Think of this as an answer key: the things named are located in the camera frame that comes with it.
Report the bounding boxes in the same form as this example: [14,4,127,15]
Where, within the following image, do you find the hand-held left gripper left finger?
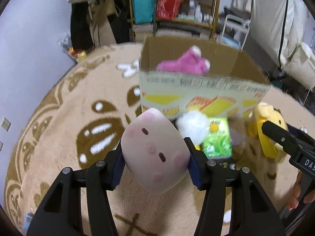
[30,143,127,236]

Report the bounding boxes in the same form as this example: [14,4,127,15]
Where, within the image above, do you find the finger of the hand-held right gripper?
[287,125,315,148]
[261,120,300,154]

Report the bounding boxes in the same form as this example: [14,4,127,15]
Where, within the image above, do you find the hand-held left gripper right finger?
[184,137,287,236]

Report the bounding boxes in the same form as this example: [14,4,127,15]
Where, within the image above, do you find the yellow plush toy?
[247,102,290,158]

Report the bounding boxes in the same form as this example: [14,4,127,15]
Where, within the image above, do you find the pink pig face plush pillow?
[120,107,191,195]

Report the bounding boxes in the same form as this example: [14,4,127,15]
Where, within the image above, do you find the printed cardboard box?
[138,36,272,121]

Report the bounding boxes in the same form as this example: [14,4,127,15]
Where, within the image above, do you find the magenta plush toy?
[156,45,211,76]

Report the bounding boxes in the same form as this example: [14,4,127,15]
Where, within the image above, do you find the person's right hand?
[287,171,303,211]

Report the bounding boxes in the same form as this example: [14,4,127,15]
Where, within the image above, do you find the green tissue packet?
[201,117,233,158]

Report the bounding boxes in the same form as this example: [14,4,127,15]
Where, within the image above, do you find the white fluffy plush toy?
[176,111,210,145]

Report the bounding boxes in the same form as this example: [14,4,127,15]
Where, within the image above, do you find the beige printed fluffy rug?
[4,43,315,236]

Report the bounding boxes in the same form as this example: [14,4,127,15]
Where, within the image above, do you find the white cushion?
[280,42,315,89]

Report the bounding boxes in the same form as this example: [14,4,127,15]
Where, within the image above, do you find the white curtain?
[233,0,315,69]

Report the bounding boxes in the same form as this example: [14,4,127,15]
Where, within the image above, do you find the beige hanging coat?
[88,0,117,48]

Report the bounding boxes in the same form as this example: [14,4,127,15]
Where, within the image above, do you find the row of white bottles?
[176,0,214,25]

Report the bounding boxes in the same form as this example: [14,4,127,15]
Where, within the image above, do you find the black hanging garment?
[107,0,131,45]

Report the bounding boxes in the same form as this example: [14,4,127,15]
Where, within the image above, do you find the black hanging coat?
[70,0,94,52]

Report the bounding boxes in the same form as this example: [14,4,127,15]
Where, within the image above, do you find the wooden shelving unit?
[128,0,222,43]

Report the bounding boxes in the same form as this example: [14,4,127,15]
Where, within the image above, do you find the teal bag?
[131,0,155,25]

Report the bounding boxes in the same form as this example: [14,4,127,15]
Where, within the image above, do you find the red patterned bag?
[156,0,188,20]

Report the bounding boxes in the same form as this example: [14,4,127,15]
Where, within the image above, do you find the white wire cart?
[221,14,252,51]

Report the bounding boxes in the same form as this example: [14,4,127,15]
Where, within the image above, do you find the wall socket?
[1,117,12,131]

